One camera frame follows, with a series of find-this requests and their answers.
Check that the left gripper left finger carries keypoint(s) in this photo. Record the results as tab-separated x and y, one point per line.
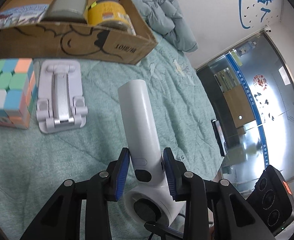
60	216

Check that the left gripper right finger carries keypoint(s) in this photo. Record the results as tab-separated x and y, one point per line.
212	208

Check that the white lint remover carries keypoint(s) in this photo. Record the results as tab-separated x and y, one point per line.
150	200

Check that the pastel rubiks cube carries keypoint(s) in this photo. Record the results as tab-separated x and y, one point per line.
18	92

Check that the yellow label clear jar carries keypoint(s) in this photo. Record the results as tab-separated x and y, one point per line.
110	14

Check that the light green quilt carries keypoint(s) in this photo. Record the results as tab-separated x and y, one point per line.
33	164

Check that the black phone on edge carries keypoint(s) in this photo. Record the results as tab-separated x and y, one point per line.
219	137

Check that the glass door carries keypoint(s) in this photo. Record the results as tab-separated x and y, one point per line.
252	94

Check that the white folding phone stand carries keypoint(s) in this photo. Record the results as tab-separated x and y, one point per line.
60	105

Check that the brown cardboard box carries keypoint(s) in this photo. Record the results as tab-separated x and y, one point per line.
69	39

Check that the picture book in box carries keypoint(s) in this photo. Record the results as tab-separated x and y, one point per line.
27	14

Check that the light blue down jacket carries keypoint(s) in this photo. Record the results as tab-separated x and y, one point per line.
166	18

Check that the grey cylinder speaker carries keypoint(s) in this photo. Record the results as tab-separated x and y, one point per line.
66	11

